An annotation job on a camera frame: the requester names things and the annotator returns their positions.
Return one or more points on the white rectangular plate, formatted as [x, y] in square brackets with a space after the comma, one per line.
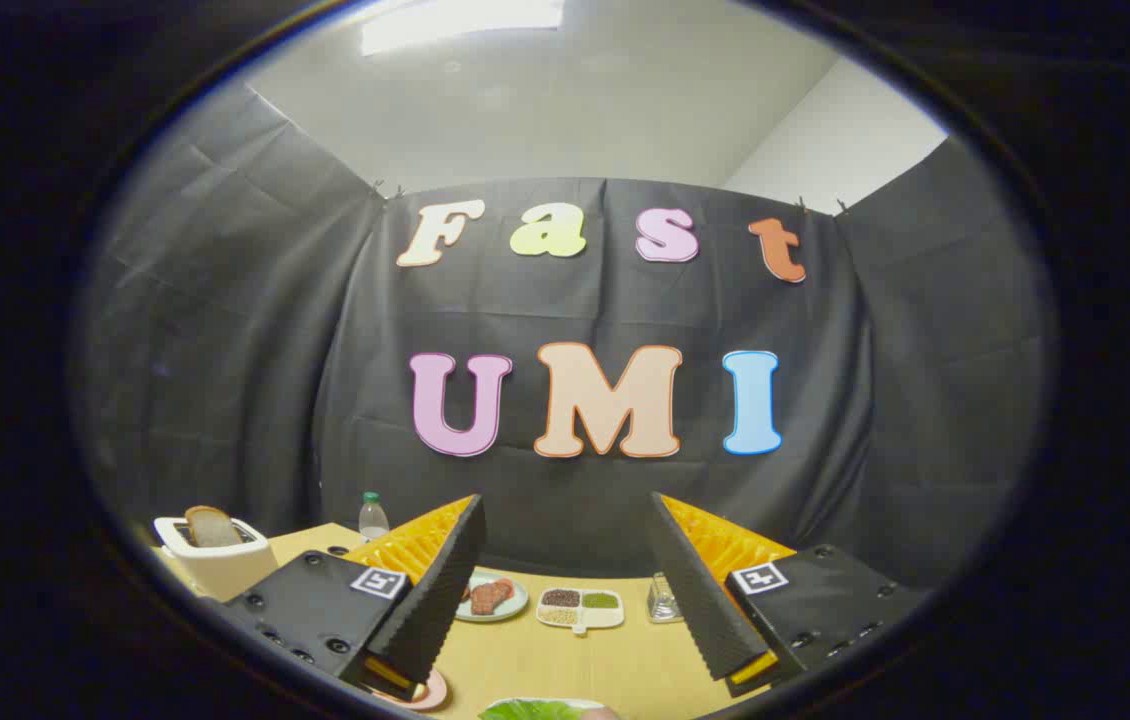
[587, 703]

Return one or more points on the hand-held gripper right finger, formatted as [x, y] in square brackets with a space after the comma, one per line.
[700, 600]

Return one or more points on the pale green plate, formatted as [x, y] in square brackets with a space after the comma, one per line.
[515, 605]

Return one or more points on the pale beans pile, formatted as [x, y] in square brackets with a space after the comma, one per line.
[558, 616]

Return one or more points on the white divided dish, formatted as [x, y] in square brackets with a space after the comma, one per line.
[610, 618]

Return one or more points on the green lettuce leaf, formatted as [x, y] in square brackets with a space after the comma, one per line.
[530, 711]

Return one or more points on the pink plate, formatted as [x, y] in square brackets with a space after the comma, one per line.
[433, 692]

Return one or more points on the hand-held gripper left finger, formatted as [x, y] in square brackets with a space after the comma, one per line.
[445, 590]

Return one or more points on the white toaster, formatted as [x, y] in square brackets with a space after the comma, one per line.
[225, 570]

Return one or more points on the black backdrop cloth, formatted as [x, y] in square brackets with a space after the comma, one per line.
[325, 350]

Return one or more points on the green beans pile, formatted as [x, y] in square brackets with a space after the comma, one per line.
[600, 600]

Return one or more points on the clear glass cup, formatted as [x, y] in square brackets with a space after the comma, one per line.
[663, 603]

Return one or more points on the clear water bottle green cap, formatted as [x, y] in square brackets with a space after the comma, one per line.
[373, 520]

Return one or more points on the brown meat slice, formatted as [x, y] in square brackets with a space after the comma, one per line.
[503, 589]
[482, 600]

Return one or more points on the bread slice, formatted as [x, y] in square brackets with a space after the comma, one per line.
[213, 527]

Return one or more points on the dark red beans pile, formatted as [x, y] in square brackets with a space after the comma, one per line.
[560, 598]

